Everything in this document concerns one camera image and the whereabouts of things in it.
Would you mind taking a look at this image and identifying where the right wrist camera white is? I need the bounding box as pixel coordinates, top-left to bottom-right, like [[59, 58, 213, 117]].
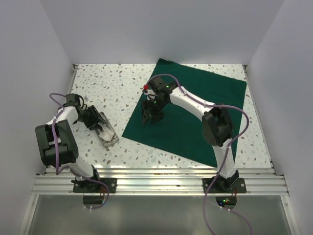
[[142, 84, 155, 95]]

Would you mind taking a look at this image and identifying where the aluminium frame rail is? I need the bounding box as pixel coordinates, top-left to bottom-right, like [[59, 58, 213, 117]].
[[31, 168, 289, 196]]

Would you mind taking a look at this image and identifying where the stainless steel instrument tray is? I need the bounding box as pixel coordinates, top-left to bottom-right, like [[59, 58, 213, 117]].
[[95, 112, 119, 148]]

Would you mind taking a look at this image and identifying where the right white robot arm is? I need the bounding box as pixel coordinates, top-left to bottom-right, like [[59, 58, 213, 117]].
[[141, 76, 239, 192]]

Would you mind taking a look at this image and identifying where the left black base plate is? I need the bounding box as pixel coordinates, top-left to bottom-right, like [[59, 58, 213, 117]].
[[71, 178, 117, 193]]

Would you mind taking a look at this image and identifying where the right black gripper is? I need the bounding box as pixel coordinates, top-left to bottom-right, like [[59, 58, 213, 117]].
[[141, 96, 168, 125]]

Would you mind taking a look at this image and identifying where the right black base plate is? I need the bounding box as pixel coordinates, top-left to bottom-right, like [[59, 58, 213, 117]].
[[202, 177, 247, 195]]

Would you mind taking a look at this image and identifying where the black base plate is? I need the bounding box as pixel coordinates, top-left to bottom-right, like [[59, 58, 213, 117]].
[[71, 178, 117, 193], [202, 177, 247, 195]]

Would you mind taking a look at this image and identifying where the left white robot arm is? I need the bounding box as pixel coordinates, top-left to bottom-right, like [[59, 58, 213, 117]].
[[35, 94, 107, 192]]

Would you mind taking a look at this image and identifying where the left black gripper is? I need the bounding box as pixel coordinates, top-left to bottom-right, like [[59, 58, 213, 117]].
[[76, 105, 106, 130]]

